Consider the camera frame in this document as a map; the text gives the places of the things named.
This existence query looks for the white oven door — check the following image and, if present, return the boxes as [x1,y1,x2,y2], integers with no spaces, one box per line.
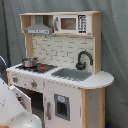
[10,86,32,113]

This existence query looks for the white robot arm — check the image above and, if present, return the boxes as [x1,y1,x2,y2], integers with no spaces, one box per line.
[0,56,42,128]

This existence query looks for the wooden toy kitchen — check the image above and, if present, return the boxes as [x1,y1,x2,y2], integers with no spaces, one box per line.
[7,11,114,128]

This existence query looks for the grey toy sink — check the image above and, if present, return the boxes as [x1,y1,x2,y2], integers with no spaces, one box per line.
[52,68,92,81]

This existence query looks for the black toy faucet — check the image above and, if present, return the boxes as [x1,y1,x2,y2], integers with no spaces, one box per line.
[76,51,93,70]

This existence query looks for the black toy stovetop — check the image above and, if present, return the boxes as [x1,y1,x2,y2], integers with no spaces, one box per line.
[18,63,55,74]

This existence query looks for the silver toy pot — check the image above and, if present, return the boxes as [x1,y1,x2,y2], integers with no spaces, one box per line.
[22,57,37,67]

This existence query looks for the right red stove knob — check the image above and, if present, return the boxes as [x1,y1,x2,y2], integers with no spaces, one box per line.
[31,81,37,88]

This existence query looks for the red stove knob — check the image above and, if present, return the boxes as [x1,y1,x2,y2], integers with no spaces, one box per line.
[12,77,18,83]
[31,81,37,88]

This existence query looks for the grey ice dispenser panel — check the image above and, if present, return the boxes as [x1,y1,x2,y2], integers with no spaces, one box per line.
[54,94,70,120]

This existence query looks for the toy microwave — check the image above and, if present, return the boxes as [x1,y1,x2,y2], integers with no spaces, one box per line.
[54,14,92,34]

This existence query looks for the grey range hood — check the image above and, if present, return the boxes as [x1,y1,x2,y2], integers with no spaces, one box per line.
[24,15,54,36]

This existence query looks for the left red stove knob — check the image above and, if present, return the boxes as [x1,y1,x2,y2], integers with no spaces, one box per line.
[12,77,18,83]

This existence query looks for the grey cabinet door handle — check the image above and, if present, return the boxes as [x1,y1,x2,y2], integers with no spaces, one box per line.
[47,102,51,120]

